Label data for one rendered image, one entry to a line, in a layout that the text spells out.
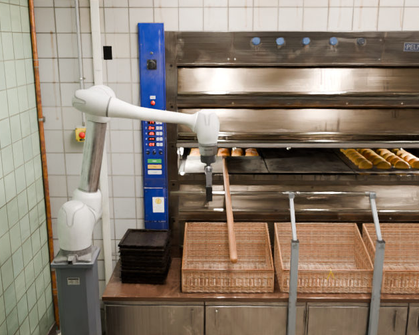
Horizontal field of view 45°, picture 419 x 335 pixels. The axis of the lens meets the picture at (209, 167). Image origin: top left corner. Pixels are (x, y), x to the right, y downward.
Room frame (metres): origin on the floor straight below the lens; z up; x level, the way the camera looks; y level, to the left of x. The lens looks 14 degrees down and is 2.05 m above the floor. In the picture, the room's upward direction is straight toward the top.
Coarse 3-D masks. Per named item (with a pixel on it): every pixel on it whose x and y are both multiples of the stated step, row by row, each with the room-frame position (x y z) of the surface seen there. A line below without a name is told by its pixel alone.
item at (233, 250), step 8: (224, 160) 3.52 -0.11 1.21; (224, 168) 3.30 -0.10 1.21; (224, 176) 3.11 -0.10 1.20; (224, 184) 2.95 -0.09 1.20; (232, 216) 2.38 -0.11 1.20; (232, 224) 2.26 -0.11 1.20; (232, 232) 2.15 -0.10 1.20; (232, 240) 2.06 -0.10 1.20; (232, 248) 1.98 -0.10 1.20; (232, 256) 1.90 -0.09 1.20
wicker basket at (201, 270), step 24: (192, 240) 3.18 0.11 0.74; (216, 240) 3.19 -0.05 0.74; (240, 240) 3.18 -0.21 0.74; (264, 240) 3.18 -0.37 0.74; (192, 264) 3.13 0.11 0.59; (216, 264) 3.13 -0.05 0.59; (240, 264) 3.14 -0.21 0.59; (264, 264) 3.13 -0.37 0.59; (192, 288) 2.75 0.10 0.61; (216, 288) 2.75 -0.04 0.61; (240, 288) 2.75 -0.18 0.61; (264, 288) 2.75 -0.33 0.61
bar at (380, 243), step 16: (176, 192) 2.88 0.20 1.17; (192, 192) 2.88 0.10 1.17; (224, 192) 2.88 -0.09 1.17; (240, 192) 2.88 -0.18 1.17; (256, 192) 2.87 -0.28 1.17; (272, 192) 2.87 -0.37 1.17; (288, 192) 2.87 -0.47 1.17; (304, 192) 2.87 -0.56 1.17; (320, 192) 2.87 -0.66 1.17; (336, 192) 2.87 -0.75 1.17; (352, 192) 2.87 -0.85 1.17; (368, 192) 2.87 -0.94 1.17; (288, 320) 2.66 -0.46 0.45
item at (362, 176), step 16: (192, 176) 3.25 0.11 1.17; (240, 176) 3.25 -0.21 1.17; (256, 176) 3.24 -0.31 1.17; (272, 176) 3.24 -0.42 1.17; (288, 176) 3.24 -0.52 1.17; (304, 176) 3.24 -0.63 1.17; (320, 176) 3.24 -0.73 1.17; (336, 176) 3.24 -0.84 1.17; (352, 176) 3.24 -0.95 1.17; (368, 176) 3.23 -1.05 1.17; (384, 176) 3.23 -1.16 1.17; (400, 176) 3.23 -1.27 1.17; (416, 176) 3.23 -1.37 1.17
